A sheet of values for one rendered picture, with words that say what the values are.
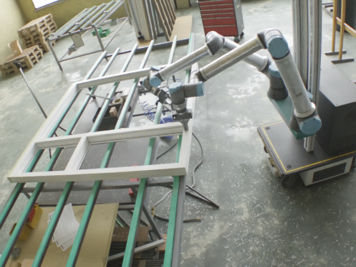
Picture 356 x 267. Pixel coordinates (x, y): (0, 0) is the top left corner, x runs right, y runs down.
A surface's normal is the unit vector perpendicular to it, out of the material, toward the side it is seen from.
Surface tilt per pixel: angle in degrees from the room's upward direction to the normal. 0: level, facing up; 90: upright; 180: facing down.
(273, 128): 0
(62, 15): 90
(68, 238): 0
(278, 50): 83
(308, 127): 95
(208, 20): 90
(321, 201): 0
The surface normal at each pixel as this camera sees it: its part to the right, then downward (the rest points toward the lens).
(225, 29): -0.43, 0.63
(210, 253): -0.23, -0.77
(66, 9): -0.09, 0.63
